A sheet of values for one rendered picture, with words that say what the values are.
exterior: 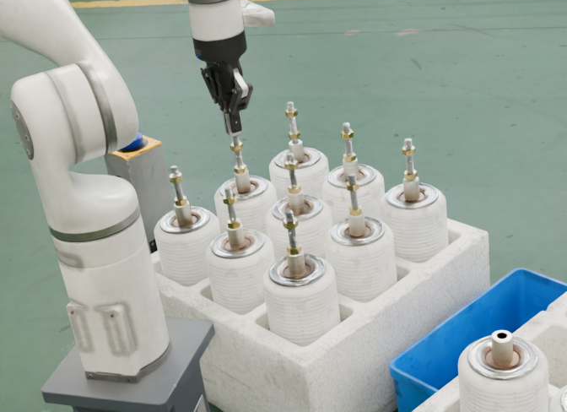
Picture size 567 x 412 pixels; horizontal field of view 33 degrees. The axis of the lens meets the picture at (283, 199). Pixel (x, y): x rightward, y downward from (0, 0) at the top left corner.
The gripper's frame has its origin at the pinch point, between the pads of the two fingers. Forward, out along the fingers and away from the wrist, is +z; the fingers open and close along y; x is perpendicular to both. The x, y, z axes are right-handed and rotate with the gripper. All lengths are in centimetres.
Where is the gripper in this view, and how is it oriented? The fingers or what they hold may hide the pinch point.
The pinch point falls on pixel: (232, 121)
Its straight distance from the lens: 141.2
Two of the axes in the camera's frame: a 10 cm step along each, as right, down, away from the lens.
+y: 5.0, 3.6, -7.9
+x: 8.6, -3.3, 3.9
